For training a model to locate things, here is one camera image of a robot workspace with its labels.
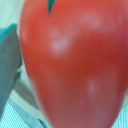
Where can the grey teal-padded gripper finger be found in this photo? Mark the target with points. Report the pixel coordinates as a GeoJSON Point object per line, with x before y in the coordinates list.
{"type": "Point", "coordinates": [10, 62]}

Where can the red toy tomato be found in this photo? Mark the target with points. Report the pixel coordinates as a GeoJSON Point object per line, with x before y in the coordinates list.
{"type": "Point", "coordinates": [73, 66]}

